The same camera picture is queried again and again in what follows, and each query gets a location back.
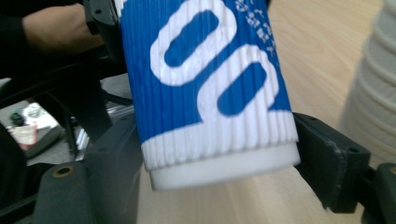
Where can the grey box with white items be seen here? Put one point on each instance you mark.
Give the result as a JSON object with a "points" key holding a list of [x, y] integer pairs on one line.
{"points": [[34, 130]]}

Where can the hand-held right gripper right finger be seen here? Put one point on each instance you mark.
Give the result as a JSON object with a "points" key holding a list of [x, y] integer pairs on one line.
{"points": [[333, 161]]}

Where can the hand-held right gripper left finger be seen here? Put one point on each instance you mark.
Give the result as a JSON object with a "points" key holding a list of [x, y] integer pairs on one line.
{"points": [[115, 168]]}

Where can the blue ribbed paper cup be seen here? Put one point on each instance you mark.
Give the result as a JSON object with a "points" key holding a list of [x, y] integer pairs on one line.
{"points": [[199, 93]]}

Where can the stack of white paper cups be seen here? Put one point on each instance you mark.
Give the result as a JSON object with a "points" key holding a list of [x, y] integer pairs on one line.
{"points": [[378, 93]]}

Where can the black metal frame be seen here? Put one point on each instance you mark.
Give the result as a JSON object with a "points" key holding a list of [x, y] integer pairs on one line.
{"points": [[62, 81]]}

